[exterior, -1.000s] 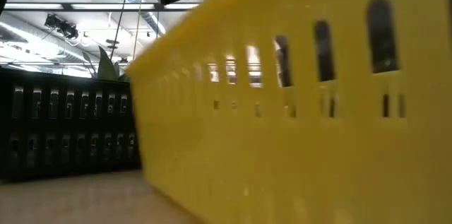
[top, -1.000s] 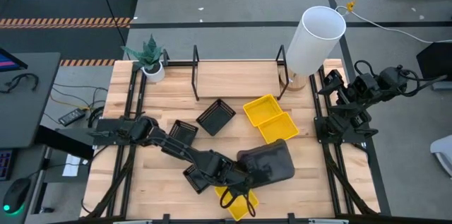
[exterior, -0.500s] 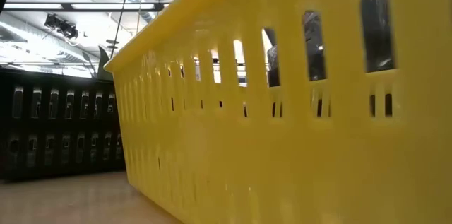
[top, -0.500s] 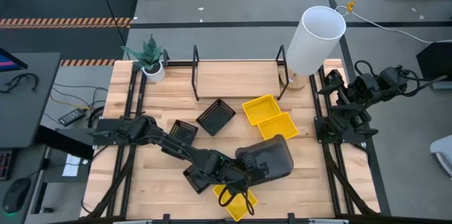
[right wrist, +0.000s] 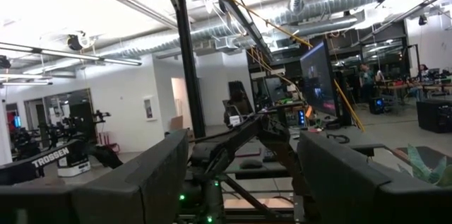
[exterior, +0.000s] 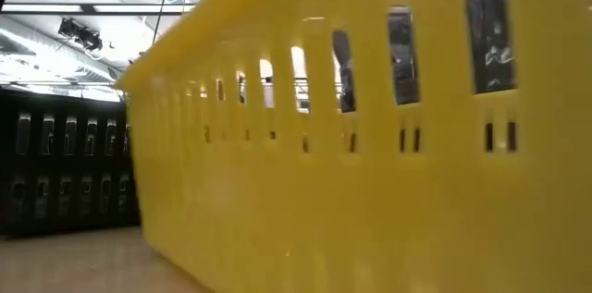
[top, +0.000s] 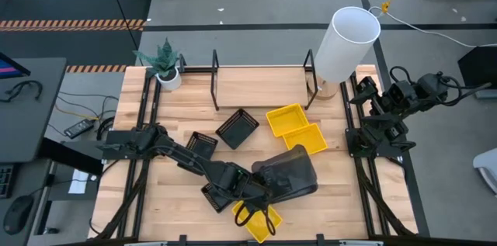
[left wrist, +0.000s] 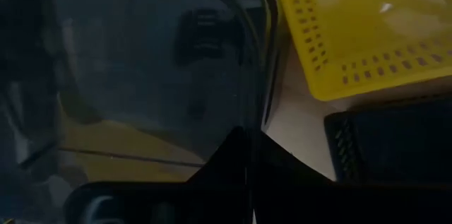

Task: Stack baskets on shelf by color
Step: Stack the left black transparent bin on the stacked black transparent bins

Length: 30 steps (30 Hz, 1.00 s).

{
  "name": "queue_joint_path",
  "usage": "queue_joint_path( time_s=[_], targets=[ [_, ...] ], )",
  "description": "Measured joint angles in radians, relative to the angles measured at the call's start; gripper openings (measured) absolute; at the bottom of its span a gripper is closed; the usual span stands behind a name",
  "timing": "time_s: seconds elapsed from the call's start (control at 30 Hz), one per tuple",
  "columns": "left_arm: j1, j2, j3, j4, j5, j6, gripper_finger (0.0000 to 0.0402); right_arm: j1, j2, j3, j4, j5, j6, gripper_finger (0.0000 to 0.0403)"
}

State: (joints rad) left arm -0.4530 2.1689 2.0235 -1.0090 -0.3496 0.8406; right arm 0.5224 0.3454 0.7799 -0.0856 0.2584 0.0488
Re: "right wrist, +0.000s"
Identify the person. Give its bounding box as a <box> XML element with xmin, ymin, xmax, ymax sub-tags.
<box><xmin>358</xmin><ymin>62</ymin><xmax>376</xmax><ymax>102</ymax></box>
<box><xmin>409</xmin><ymin>63</ymin><xmax>431</xmax><ymax>102</ymax></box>

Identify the silver corrugated ceiling duct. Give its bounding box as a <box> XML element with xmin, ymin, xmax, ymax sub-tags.
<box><xmin>116</xmin><ymin>0</ymin><xmax>396</xmax><ymax>59</ymax></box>

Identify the long ceiling light bar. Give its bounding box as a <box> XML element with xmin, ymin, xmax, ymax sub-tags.
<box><xmin>0</xmin><ymin>42</ymin><xmax>143</xmax><ymax>66</ymax></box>

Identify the blue-lit computer case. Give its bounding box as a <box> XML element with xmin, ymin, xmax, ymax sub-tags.
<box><xmin>369</xmin><ymin>96</ymin><xmax>386</xmax><ymax>115</ymax></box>

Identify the grey side desk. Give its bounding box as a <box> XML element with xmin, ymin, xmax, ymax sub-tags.
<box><xmin>225</xmin><ymin>124</ymin><xmax>386</xmax><ymax>179</ymax></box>

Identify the black looped headset cable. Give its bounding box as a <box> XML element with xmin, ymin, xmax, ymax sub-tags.
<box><xmin>326</xmin><ymin>133</ymin><xmax>351</xmax><ymax>145</ymax></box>

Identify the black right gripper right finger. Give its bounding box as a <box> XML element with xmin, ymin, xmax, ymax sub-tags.
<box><xmin>296</xmin><ymin>130</ymin><xmax>452</xmax><ymax>224</ymax></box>

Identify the black computer monitor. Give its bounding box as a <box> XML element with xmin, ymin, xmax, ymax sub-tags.
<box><xmin>299</xmin><ymin>42</ymin><xmax>340</xmax><ymax>118</ymax></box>

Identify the black white ceiling camera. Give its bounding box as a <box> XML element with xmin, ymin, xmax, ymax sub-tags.
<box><xmin>66</xmin><ymin>32</ymin><xmax>93</xmax><ymax>52</ymax></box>

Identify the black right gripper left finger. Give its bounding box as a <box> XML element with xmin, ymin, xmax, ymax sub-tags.
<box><xmin>0</xmin><ymin>128</ymin><xmax>190</xmax><ymax>224</ymax></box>

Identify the black equipment crate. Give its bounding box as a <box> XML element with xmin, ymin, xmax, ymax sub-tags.
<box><xmin>415</xmin><ymin>99</ymin><xmax>452</xmax><ymax>134</ymax></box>

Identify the black office chair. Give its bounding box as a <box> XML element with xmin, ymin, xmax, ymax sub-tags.
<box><xmin>222</xmin><ymin>81</ymin><xmax>256</xmax><ymax>126</ymax></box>

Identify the black computer mouse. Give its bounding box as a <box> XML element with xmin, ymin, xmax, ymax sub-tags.
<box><xmin>239</xmin><ymin>158</ymin><xmax>264</xmax><ymax>170</ymax></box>

